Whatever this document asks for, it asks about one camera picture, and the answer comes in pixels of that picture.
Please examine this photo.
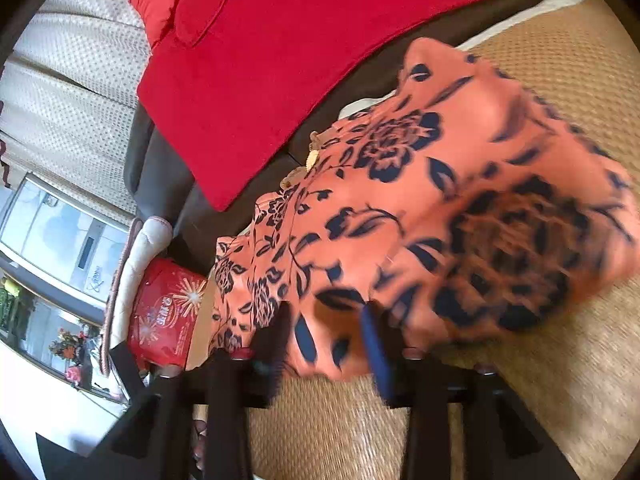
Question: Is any person's foot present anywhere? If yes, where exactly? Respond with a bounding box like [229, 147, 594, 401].
[191, 405, 209, 476]

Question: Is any flower bouquet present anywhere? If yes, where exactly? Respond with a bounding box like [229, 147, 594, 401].
[47, 327, 101, 391]

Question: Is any orange floral garment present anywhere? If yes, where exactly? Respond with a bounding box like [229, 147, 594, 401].
[207, 37, 638, 383]

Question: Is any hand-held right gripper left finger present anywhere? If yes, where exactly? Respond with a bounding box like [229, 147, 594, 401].
[95, 304, 293, 480]

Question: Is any dark brown sofa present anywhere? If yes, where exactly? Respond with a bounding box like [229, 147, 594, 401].
[122, 0, 563, 281]

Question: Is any white cushion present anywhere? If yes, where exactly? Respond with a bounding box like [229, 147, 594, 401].
[100, 215, 174, 376]

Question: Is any beige curtain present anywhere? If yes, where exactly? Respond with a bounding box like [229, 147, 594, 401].
[0, 0, 161, 211]

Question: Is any red pillow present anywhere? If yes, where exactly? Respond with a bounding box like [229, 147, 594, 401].
[129, 0, 211, 51]

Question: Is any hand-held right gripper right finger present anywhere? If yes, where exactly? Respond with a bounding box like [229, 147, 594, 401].
[361, 305, 581, 480]

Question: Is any window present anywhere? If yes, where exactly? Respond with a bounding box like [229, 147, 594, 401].
[0, 172, 133, 403]

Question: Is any red blanket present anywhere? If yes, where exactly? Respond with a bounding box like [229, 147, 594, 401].
[137, 0, 556, 212]

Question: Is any red printed bag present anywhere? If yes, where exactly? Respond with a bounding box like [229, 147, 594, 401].
[126, 259, 208, 371]

